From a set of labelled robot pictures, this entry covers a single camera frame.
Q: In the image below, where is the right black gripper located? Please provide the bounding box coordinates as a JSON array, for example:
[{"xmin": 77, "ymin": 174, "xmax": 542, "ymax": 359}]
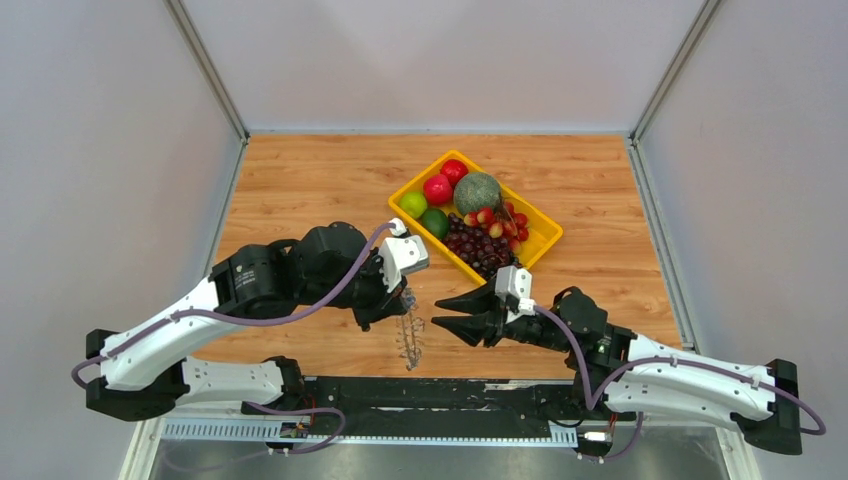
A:
[{"xmin": 430, "ymin": 280, "xmax": 571, "ymax": 355}]

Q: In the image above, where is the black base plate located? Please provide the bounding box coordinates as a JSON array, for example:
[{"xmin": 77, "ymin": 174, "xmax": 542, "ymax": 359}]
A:
[{"xmin": 268, "ymin": 376, "xmax": 612, "ymax": 439}]

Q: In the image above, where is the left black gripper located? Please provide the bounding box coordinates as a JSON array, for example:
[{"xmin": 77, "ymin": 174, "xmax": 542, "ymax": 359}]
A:
[{"xmin": 301, "ymin": 247, "xmax": 409, "ymax": 332}]

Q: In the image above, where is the dark green lime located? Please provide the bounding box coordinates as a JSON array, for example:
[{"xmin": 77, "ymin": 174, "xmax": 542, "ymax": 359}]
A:
[{"xmin": 419, "ymin": 208, "xmax": 450, "ymax": 241}]

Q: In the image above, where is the red apple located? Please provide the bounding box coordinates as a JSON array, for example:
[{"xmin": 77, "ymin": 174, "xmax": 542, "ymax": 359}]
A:
[{"xmin": 440, "ymin": 159, "xmax": 469, "ymax": 187}]

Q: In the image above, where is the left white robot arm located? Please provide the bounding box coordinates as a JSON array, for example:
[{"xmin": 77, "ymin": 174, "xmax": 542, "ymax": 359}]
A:
[{"xmin": 83, "ymin": 219, "xmax": 429, "ymax": 422}]

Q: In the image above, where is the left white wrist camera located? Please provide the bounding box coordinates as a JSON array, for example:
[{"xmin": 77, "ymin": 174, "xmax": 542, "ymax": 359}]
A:
[{"xmin": 378, "ymin": 218, "xmax": 430, "ymax": 293}]

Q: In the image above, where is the purple cable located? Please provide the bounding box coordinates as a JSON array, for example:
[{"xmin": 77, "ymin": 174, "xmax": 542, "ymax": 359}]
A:
[
  {"xmin": 70, "ymin": 222, "xmax": 399, "ymax": 458},
  {"xmin": 533, "ymin": 304, "xmax": 827, "ymax": 463}
]

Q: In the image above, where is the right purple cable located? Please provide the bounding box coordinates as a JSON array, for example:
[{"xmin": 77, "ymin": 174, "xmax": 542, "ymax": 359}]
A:
[{"xmin": 533, "ymin": 304, "xmax": 827, "ymax": 463}]

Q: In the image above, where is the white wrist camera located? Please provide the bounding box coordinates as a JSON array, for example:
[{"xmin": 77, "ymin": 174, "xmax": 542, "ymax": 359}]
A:
[
  {"xmin": 378, "ymin": 218, "xmax": 430, "ymax": 293},
  {"xmin": 494, "ymin": 266, "xmax": 536, "ymax": 324}
]

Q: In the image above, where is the red pomegranate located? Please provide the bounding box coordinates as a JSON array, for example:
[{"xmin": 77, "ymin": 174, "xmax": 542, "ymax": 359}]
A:
[{"xmin": 423, "ymin": 174, "xmax": 453, "ymax": 206}]

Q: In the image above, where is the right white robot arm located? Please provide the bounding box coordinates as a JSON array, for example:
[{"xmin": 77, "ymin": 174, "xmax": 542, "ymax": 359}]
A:
[{"xmin": 431, "ymin": 282, "xmax": 802, "ymax": 456}]

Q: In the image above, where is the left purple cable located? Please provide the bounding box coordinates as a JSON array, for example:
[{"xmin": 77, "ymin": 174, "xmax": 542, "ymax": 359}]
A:
[{"xmin": 70, "ymin": 222, "xmax": 399, "ymax": 458}]

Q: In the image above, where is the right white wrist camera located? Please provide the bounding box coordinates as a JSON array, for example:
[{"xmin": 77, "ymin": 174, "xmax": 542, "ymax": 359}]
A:
[{"xmin": 494, "ymin": 266, "xmax": 536, "ymax": 324}]

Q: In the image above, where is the purple grape bunch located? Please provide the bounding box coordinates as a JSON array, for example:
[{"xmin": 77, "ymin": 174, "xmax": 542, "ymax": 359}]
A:
[{"xmin": 442, "ymin": 213, "xmax": 523, "ymax": 280}]

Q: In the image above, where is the green netted melon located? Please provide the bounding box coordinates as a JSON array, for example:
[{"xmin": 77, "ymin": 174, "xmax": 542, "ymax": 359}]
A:
[{"xmin": 453, "ymin": 172, "xmax": 502, "ymax": 216}]

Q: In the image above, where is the light green apple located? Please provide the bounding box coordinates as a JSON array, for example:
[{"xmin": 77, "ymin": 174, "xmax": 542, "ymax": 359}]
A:
[{"xmin": 398, "ymin": 191, "xmax": 429, "ymax": 219}]

